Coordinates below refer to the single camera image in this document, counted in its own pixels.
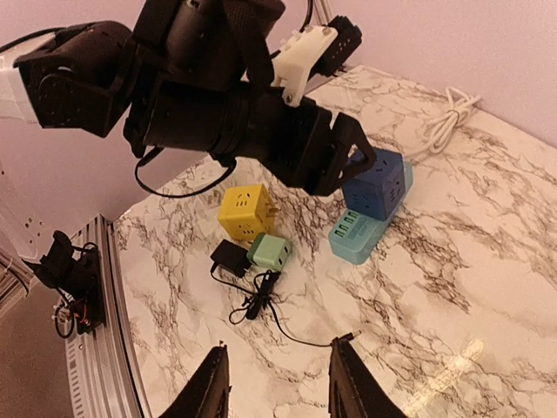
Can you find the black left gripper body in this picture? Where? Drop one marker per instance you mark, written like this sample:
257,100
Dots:
309,148

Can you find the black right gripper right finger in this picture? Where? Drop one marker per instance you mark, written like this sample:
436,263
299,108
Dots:
353,391

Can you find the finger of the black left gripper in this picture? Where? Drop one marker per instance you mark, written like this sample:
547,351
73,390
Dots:
349,154

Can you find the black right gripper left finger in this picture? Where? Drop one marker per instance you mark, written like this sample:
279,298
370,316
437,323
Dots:
206,394

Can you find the blue cube socket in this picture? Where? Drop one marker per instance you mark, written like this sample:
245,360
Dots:
377,192

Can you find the teal power strip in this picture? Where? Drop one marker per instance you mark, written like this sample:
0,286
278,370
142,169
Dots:
355,235

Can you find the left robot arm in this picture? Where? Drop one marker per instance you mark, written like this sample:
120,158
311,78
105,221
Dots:
195,76

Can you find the green plug adapter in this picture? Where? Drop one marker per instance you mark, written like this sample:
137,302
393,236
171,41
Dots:
269,252

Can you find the yellow cube socket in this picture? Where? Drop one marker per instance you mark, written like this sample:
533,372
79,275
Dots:
246,211

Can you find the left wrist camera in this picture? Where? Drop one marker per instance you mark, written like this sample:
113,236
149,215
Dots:
316,50

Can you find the black power adapter with cable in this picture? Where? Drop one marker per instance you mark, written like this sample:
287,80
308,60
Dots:
233,259

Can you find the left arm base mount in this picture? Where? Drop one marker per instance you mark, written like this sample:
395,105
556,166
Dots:
75,273

